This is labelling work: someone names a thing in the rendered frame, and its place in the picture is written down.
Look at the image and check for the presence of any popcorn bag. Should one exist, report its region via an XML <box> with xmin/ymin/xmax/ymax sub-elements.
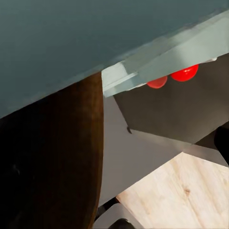
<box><xmin>0</xmin><ymin>71</ymin><xmax>104</xmax><ymax>229</ymax></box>

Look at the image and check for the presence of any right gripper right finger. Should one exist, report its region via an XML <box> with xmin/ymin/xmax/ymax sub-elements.
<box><xmin>214</xmin><ymin>127</ymin><xmax>229</xmax><ymax>165</ymax></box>

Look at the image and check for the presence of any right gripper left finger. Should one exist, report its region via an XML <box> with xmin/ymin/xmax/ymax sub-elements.
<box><xmin>0</xmin><ymin>127</ymin><xmax>25</xmax><ymax>184</ymax></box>

